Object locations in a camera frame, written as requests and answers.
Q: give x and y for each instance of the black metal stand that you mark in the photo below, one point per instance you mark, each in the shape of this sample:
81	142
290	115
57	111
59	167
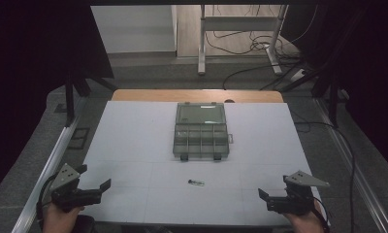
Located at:
333	97
70	100

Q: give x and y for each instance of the white table mat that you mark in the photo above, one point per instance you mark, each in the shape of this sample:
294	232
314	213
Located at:
143	155

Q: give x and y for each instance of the person's left hand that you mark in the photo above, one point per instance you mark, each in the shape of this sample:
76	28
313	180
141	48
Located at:
58	221

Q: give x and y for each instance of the person's right hand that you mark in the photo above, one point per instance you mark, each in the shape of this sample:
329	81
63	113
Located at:
308	223

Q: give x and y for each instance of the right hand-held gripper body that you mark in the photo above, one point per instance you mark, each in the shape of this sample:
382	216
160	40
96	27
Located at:
295	200

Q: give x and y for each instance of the white metal table frame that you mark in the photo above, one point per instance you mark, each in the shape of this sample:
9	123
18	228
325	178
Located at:
237	23

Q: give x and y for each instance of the aluminium rail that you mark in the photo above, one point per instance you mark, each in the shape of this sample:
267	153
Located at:
353	174
49	168

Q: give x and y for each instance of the white cabinet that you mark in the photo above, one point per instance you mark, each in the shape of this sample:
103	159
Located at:
134	29

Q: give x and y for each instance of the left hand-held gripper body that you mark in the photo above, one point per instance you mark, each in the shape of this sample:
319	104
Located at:
69	195

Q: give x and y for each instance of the small dark and silver part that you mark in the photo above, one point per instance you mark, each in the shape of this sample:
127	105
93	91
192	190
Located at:
196	183

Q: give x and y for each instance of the clear plastic compartment box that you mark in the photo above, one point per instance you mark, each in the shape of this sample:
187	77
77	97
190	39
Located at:
200	136

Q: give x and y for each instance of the dark floor plate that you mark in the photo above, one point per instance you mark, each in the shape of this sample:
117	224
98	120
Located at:
79	138

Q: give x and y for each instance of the white power strip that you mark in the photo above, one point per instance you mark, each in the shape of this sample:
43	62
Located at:
298	75

